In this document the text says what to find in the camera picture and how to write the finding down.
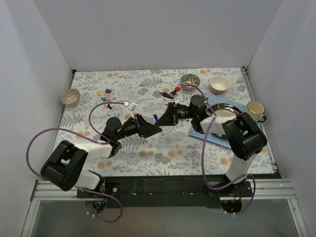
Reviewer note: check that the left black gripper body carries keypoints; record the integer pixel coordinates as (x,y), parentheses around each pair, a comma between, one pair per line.
(139,126)

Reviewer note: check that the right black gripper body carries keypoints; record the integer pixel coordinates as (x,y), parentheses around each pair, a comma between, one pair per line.
(173,114)

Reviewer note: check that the purple black highlighter pen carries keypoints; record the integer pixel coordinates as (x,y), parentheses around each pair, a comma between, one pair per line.
(164,94)

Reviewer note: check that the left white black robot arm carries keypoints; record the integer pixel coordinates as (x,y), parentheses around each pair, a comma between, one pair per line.
(64,167)

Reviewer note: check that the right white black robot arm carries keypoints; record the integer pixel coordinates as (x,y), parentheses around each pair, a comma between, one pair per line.
(246,139)

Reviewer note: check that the blue checked cloth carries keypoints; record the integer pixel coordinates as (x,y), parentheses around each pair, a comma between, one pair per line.
(212,138)

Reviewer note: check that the floral dark patterned bowl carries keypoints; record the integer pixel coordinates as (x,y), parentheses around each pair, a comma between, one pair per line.
(190,79)

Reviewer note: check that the dark rimmed dinner plate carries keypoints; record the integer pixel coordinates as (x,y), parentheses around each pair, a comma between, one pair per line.
(222,110)

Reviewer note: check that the cream ceramic bowl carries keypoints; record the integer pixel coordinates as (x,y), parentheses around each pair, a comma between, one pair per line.
(219,84)

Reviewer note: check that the floral tablecloth mat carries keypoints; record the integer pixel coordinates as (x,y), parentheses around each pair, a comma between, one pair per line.
(172,152)

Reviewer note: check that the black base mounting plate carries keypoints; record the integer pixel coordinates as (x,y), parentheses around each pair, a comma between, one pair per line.
(163,191)

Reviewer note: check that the patterned bowl at left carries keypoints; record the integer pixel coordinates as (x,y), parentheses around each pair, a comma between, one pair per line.
(70,97)

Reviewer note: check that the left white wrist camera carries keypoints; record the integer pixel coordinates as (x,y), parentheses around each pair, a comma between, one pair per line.
(130,107)

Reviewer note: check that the cream mug dark handle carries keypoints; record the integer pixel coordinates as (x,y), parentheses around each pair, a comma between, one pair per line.
(256,111)

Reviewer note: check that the aluminium frame rail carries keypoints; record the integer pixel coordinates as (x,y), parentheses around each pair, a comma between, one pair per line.
(260,189)

